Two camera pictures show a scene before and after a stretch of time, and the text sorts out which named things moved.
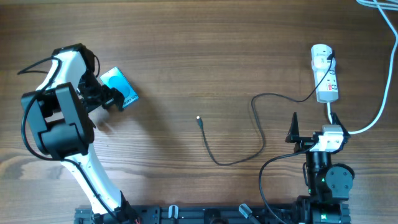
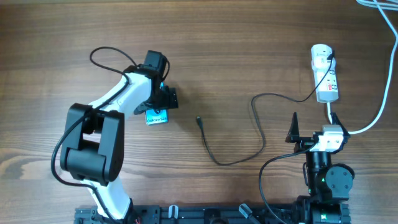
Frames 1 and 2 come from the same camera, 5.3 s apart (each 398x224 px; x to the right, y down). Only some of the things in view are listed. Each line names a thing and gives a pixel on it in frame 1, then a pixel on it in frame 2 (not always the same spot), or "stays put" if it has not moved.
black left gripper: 117,98 -> 169,101
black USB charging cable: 261,127 stays put
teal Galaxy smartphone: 114,78 -> 152,117
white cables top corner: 390,5 stays put
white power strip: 327,91 stays put
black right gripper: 305,142 stays put
